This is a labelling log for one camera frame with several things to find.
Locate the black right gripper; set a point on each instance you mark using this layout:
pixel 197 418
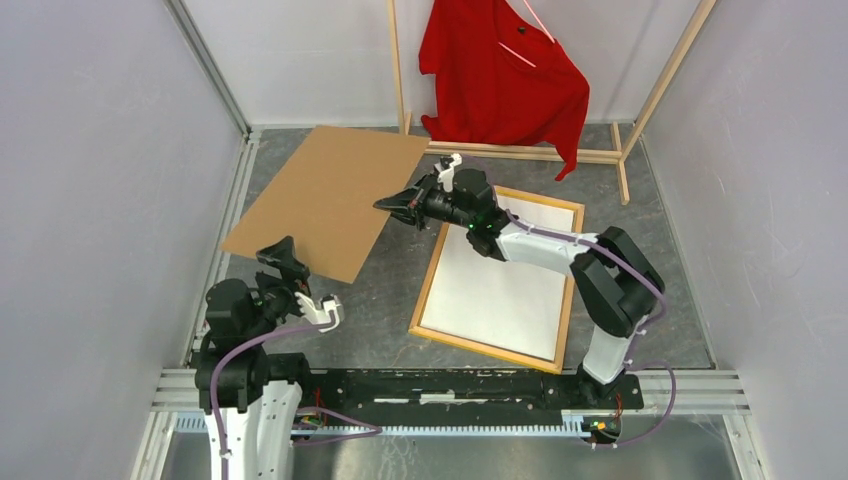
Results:
pixel 409 206

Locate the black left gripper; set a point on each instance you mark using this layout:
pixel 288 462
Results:
pixel 282 255

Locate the brown cardboard backing board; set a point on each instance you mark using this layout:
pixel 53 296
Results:
pixel 323 198

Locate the building and sky photo print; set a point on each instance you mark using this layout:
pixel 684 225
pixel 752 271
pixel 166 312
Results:
pixel 503 285

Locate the yellow wooden picture frame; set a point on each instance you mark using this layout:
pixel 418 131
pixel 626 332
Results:
pixel 490 351

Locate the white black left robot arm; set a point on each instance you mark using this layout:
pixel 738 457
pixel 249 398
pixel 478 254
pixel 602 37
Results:
pixel 230 377

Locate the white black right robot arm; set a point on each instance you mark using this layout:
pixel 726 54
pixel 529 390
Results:
pixel 620 288

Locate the red t-shirt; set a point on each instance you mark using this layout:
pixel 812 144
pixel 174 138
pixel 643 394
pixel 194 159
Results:
pixel 486 95

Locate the wooden clothes rack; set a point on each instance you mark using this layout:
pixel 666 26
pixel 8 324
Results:
pixel 622 147

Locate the pink clothes hanger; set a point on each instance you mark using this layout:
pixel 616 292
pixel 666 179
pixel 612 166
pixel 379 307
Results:
pixel 521 32

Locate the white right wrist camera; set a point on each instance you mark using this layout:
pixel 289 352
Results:
pixel 445 170

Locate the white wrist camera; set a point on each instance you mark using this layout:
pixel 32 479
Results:
pixel 325 314
pixel 445 170

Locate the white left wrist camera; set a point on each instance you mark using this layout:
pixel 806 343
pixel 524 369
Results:
pixel 325 314

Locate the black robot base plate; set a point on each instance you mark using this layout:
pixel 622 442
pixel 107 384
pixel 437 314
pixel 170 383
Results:
pixel 458 397

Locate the grey slotted cable duct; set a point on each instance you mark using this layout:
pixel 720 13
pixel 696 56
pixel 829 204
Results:
pixel 570 426

